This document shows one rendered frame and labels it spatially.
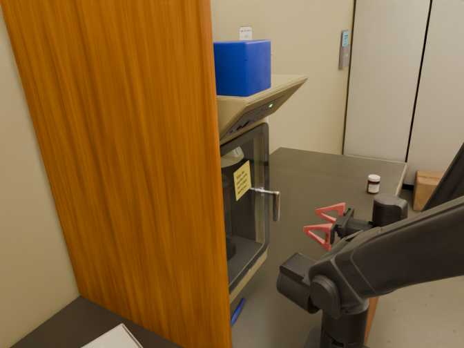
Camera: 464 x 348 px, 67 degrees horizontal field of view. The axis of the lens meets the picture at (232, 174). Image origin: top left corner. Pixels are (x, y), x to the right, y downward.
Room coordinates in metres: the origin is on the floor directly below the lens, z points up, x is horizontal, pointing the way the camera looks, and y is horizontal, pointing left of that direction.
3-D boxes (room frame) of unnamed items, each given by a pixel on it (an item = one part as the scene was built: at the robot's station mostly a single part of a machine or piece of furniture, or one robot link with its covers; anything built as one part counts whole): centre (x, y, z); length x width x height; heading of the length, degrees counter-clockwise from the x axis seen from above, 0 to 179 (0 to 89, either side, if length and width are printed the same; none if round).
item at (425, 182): (2.85, -1.89, 0.14); 0.41 x 0.33 x 0.29; 65
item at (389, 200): (0.67, -0.37, 1.19); 0.12 x 0.09 x 0.11; 45
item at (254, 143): (0.78, -0.02, 1.19); 0.30 x 0.01 x 0.40; 148
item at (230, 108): (0.76, -0.06, 1.46); 0.32 x 0.11 x 0.10; 148
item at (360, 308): (0.36, -0.14, 1.27); 0.07 x 0.06 x 0.07; 39
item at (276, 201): (0.86, -0.10, 1.17); 0.05 x 0.03 x 0.10; 58
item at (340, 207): (0.80, -0.26, 1.15); 0.09 x 0.07 x 0.07; 58
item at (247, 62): (0.68, -0.02, 1.56); 0.10 x 0.10 x 0.09; 58
